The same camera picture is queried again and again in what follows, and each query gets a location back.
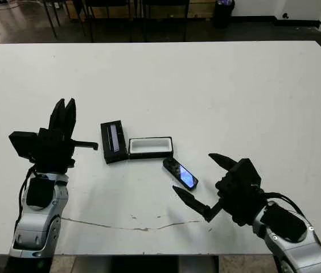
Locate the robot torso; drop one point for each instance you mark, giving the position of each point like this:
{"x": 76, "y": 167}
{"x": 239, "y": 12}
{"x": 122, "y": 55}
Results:
{"x": 146, "y": 266}

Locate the black box base white insert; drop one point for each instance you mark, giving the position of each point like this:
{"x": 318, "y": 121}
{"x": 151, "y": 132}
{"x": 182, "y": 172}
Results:
{"x": 150, "y": 155}

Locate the black phone-like camera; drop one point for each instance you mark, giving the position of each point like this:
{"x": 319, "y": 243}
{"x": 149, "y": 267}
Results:
{"x": 180, "y": 173}

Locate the black box lid with print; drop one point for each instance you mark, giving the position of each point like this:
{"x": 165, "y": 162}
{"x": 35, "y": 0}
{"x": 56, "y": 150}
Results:
{"x": 107, "y": 148}

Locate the black door stop knob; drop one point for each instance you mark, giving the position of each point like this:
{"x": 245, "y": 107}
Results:
{"x": 285, "y": 15}

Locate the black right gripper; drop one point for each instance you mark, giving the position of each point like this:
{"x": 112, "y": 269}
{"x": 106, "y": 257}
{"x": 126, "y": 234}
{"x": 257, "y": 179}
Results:
{"x": 240, "y": 207}

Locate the black waste bin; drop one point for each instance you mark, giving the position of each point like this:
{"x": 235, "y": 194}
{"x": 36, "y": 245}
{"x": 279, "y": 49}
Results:
{"x": 223, "y": 14}

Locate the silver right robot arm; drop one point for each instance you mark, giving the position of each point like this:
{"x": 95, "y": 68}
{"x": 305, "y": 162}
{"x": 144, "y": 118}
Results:
{"x": 291, "y": 250}

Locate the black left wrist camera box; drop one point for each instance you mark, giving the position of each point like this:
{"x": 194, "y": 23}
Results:
{"x": 24, "y": 145}

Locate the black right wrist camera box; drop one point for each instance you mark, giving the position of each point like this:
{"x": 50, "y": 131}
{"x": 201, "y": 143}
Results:
{"x": 244, "y": 175}

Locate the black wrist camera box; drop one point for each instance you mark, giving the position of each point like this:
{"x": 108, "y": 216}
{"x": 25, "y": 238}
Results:
{"x": 244, "y": 175}
{"x": 24, "y": 145}

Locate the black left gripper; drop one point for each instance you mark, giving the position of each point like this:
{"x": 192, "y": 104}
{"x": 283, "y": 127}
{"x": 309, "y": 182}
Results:
{"x": 55, "y": 153}

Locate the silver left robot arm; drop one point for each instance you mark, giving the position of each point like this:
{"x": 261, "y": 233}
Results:
{"x": 36, "y": 221}

